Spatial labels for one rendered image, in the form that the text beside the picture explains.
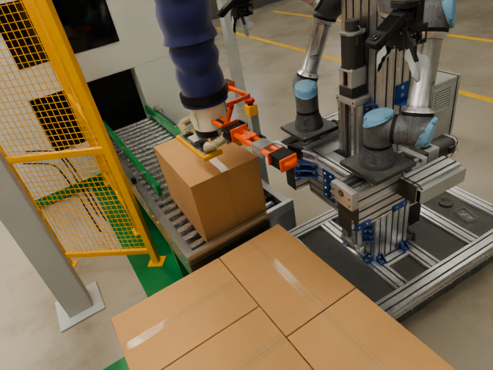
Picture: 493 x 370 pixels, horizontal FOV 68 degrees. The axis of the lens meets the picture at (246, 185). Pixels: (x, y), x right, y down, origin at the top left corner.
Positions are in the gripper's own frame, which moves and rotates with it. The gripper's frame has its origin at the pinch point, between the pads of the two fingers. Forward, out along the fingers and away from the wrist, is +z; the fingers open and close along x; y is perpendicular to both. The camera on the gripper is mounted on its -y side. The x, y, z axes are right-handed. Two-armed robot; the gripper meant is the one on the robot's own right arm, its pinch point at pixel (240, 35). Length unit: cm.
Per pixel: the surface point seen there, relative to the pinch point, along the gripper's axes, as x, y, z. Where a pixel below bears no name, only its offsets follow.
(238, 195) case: -21, -26, 75
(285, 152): -74, -24, 26
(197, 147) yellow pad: -21, -42, 39
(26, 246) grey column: 33, -142, 85
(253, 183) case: -20, -16, 72
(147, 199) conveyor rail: 41, -68, 92
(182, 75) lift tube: -17.9, -38.8, 4.6
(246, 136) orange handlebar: -51, -28, 27
